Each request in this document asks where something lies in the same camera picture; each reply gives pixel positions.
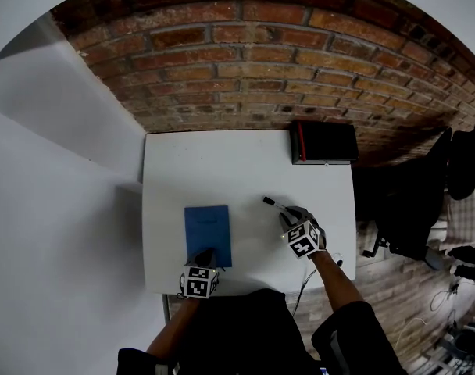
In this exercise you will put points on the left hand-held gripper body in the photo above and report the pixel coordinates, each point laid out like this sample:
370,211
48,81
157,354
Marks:
200,281

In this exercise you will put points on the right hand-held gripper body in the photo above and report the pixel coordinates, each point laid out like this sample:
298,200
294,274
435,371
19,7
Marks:
304,238

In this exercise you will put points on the black and white marker pen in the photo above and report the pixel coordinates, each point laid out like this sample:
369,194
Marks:
272,201

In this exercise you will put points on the blue notebook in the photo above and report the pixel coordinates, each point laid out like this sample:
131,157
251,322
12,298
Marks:
208,229

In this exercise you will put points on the person's left forearm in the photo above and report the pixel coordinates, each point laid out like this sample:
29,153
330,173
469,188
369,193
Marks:
171,330

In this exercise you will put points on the person's right forearm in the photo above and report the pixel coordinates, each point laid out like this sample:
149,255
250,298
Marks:
335,279

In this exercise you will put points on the white table top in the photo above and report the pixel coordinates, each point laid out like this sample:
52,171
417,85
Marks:
229,166

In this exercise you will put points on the black office chair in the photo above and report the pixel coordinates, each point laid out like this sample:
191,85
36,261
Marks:
405,201

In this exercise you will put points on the person's black clothing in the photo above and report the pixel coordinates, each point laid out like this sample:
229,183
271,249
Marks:
245,334

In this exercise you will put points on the black storage box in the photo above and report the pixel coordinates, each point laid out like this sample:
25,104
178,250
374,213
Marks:
327,143

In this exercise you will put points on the plaid cloth chair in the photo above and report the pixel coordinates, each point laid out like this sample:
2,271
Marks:
462,221

